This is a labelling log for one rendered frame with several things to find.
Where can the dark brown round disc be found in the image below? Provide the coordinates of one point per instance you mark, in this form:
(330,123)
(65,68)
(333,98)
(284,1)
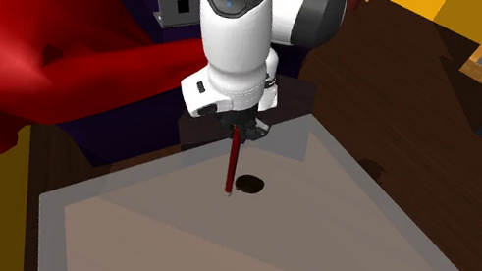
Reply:
(249,184)

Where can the grey laptop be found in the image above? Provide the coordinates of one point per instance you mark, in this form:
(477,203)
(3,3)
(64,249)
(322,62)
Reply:
(172,4)

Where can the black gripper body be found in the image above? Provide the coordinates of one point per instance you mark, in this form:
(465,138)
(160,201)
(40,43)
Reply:
(249,125)

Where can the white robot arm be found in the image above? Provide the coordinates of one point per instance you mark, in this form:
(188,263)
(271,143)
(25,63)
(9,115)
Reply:
(235,32)

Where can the red blanket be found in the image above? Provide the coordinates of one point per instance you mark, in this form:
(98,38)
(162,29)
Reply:
(45,26)

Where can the red pen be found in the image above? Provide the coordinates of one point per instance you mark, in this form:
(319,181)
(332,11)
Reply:
(231,167)

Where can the grey table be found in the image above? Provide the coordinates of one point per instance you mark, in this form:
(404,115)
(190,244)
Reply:
(250,262)

